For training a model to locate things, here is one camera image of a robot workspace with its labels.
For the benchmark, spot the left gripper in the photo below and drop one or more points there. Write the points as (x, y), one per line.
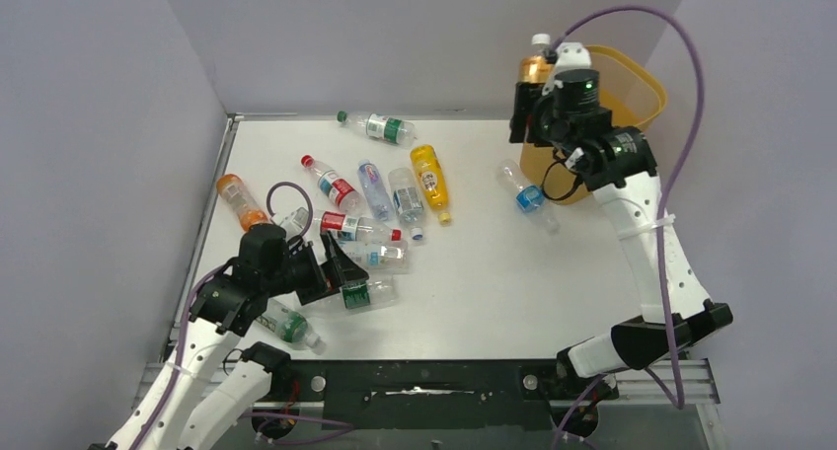
(327, 278)

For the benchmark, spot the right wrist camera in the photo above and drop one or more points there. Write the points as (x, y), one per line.
(567, 56)

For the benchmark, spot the red cap red label bottle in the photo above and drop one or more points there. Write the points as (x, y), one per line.
(341, 194)

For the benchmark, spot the clear blue pink label bottle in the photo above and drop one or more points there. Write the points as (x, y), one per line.
(373, 186)

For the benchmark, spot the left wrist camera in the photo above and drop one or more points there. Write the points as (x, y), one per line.
(295, 223)

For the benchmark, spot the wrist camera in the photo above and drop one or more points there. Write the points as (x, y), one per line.
(567, 56)
(295, 223)

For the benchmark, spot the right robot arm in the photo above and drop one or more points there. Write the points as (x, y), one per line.
(617, 167)

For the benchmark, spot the amber tea bottle red label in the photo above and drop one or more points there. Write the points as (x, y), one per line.
(534, 71)

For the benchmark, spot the floral white blue label bottle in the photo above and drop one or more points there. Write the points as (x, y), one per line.
(392, 257)

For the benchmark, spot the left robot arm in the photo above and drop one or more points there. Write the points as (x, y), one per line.
(178, 411)

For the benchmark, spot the dark green label clear bottle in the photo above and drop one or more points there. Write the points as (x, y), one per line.
(362, 296)

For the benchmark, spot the white cap blue label bottle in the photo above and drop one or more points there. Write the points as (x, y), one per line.
(408, 202)

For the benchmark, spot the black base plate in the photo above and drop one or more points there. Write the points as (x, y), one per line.
(426, 394)

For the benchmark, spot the yellow juice bottle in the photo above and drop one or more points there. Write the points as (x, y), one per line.
(431, 179)

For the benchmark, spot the green cap bottle at back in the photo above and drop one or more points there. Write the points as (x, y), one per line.
(378, 127)

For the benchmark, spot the small blue label bottle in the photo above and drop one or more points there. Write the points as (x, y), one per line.
(528, 198)

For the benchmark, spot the red label bottle lying sideways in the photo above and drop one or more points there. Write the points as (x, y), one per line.
(355, 228)

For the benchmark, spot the orange cap bottle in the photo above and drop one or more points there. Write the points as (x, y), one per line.
(234, 192)

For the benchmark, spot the yellow plastic waste bin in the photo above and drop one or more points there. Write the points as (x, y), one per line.
(633, 95)

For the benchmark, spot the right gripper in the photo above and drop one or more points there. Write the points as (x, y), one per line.
(525, 96)

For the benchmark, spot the green label bottle near front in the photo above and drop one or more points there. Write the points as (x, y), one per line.
(290, 327)

